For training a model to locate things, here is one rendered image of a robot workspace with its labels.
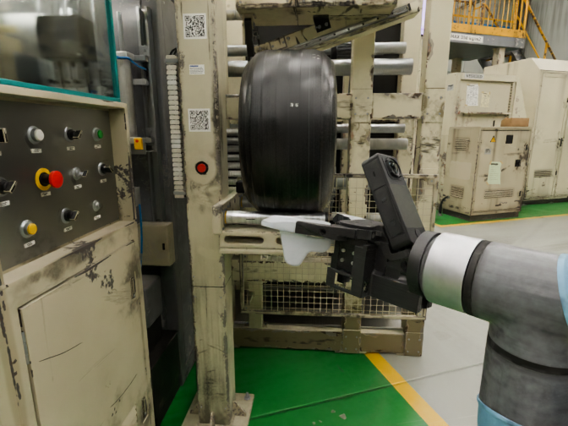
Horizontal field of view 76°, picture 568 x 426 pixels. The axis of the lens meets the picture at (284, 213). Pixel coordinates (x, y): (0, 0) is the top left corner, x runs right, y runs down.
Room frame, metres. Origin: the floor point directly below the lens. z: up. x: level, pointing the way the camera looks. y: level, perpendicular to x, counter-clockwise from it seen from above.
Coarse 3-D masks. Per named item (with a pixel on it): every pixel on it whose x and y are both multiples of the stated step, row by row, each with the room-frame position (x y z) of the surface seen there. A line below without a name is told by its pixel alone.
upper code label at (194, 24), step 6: (186, 18) 1.27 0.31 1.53; (192, 18) 1.27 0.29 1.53; (198, 18) 1.26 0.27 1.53; (204, 18) 1.26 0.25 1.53; (186, 24) 1.27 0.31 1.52; (192, 24) 1.27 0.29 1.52; (198, 24) 1.26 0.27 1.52; (204, 24) 1.26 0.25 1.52; (186, 30) 1.27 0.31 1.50; (192, 30) 1.27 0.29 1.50; (198, 30) 1.26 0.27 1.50; (204, 30) 1.26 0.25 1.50; (186, 36) 1.27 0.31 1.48; (192, 36) 1.27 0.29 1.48; (198, 36) 1.26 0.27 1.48; (204, 36) 1.26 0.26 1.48
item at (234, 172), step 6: (228, 132) 1.67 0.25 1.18; (234, 132) 1.67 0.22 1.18; (228, 138) 1.67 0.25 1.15; (234, 138) 1.66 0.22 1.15; (228, 144) 1.67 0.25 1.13; (234, 144) 1.67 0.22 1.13; (228, 150) 1.67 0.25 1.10; (234, 150) 1.67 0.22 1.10; (228, 156) 1.66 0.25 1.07; (234, 156) 1.66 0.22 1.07; (228, 162) 1.68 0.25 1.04; (234, 162) 1.68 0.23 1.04; (228, 168) 1.69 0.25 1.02; (234, 168) 1.68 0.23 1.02; (228, 174) 1.66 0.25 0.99; (234, 174) 1.66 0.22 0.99; (240, 174) 1.66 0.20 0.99; (228, 180) 1.67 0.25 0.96; (234, 180) 1.67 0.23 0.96; (228, 186) 1.80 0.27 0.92; (234, 186) 1.80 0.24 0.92
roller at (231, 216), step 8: (232, 216) 1.18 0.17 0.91; (240, 216) 1.18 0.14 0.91; (248, 216) 1.18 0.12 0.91; (256, 216) 1.17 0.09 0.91; (264, 216) 1.17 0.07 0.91; (288, 216) 1.17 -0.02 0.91; (296, 216) 1.17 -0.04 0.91; (304, 216) 1.16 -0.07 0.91; (312, 216) 1.16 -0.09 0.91; (320, 216) 1.16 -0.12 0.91; (248, 224) 1.19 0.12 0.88; (256, 224) 1.19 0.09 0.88
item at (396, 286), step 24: (360, 240) 0.40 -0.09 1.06; (384, 240) 0.40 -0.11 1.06; (336, 264) 0.43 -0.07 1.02; (360, 264) 0.39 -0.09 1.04; (384, 264) 0.39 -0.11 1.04; (408, 264) 0.35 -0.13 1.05; (336, 288) 0.41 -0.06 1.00; (360, 288) 0.39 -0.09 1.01; (384, 288) 0.38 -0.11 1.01; (408, 288) 0.36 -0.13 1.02
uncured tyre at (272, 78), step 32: (256, 64) 1.15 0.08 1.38; (288, 64) 1.14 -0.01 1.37; (320, 64) 1.14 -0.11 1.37; (256, 96) 1.08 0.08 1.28; (288, 96) 1.07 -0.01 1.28; (320, 96) 1.07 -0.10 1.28; (256, 128) 1.06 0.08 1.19; (288, 128) 1.05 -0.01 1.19; (320, 128) 1.05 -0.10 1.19; (256, 160) 1.06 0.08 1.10; (288, 160) 1.05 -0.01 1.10; (320, 160) 1.05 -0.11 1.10; (256, 192) 1.12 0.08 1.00; (288, 192) 1.10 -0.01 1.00; (320, 192) 1.10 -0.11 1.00
